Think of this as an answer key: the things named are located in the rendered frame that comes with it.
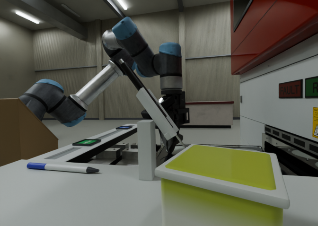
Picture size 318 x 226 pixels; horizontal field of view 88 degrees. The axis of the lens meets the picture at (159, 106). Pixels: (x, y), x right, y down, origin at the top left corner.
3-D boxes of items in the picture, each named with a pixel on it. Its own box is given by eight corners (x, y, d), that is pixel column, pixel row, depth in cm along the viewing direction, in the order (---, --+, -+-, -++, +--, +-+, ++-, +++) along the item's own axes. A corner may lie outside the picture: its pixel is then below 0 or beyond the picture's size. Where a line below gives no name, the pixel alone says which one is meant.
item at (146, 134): (180, 172, 26) (178, 87, 25) (177, 185, 22) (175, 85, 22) (143, 169, 27) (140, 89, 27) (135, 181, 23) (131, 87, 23)
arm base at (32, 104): (-11, 108, 65) (9, 91, 72) (20, 131, 75) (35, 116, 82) (16, 104, 60) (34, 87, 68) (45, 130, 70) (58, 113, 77)
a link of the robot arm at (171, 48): (168, 50, 62) (186, 44, 55) (168, 79, 62) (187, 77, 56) (152, 46, 56) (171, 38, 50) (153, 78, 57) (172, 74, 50)
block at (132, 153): (146, 156, 59) (146, 148, 59) (144, 160, 56) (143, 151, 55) (125, 155, 61) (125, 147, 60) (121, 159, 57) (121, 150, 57)
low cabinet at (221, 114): (222, 119, 848) (222, 100, 845) (234, 128, 592) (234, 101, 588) (181, 119, 895) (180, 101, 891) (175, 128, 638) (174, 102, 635)
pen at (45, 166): (100, 166, 27) (31, 161, 30) (96, 169, 26) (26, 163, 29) (101, 172, 27) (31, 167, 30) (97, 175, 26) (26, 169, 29)
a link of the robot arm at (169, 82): (171, 75, 51) (154, 78, 57) (171, 90, 51) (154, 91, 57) (187, 77, 56) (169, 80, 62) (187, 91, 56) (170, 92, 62)
